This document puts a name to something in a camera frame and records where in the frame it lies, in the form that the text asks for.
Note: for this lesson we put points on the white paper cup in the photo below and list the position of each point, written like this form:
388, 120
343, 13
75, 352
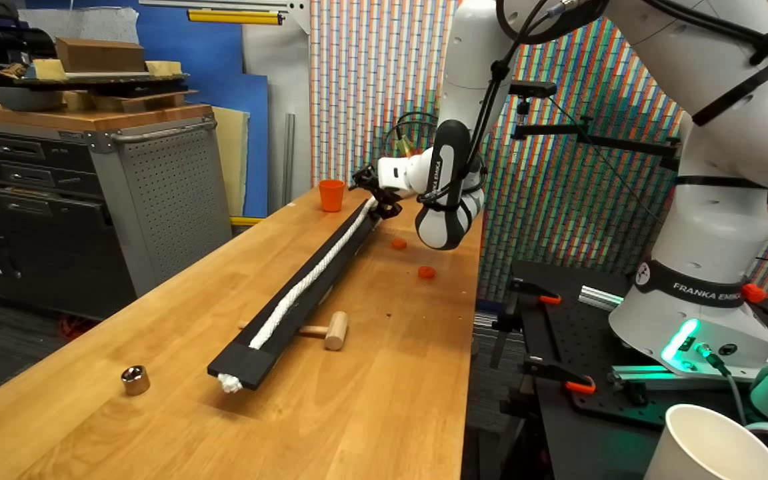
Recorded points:
699, 444

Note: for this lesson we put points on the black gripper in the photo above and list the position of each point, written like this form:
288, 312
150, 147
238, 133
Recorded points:
388, 200

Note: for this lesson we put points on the long black rail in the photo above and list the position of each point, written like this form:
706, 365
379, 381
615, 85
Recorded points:
238, 365

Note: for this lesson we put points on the small wooden mallet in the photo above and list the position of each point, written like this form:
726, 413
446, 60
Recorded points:
331, 335

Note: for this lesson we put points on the orange disc near edge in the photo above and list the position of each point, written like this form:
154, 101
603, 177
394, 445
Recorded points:
424, 273

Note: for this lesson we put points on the grey perforated metal cabinet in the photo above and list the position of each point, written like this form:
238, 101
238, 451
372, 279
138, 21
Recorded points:
103, 207

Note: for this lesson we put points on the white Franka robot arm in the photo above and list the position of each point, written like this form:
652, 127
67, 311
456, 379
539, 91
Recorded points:
710, 57

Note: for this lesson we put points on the orange-handled clamp left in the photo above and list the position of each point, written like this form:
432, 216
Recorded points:
552, 372

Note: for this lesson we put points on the orange plastic cup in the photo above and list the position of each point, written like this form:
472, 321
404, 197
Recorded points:
331, 195

